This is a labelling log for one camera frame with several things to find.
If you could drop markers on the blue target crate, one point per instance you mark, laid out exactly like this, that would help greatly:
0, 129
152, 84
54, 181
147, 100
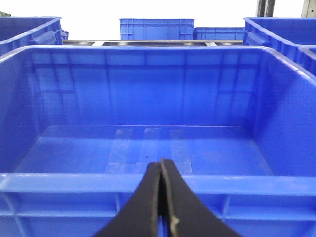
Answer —
79, 125

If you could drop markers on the blue background crate tall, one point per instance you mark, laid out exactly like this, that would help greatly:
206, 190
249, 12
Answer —
156, 29

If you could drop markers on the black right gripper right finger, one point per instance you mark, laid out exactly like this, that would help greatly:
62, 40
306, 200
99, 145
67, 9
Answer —
187, 215

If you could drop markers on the blue background crate low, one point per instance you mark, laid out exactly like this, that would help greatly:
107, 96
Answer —
218, 33

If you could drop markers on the blue source crate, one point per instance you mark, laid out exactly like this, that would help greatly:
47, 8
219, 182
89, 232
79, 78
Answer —
16, 32

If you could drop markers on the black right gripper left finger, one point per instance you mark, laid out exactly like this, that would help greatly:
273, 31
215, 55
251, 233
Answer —
139, 217

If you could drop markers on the steel shelf rail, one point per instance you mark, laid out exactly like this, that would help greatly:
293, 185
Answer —
153, 43

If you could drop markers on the blue crate far right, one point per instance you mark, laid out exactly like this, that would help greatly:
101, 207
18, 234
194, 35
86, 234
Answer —
285, 35

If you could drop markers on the blue crate near right edge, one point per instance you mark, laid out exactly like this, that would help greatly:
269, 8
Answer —
307, 58

